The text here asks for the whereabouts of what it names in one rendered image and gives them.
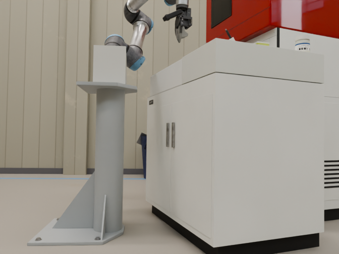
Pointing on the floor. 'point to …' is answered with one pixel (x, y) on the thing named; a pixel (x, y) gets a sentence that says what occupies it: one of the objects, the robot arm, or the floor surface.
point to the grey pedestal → (97, 178)
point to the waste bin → (143, 150)
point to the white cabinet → (238, 163)
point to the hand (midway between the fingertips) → (178, 40)
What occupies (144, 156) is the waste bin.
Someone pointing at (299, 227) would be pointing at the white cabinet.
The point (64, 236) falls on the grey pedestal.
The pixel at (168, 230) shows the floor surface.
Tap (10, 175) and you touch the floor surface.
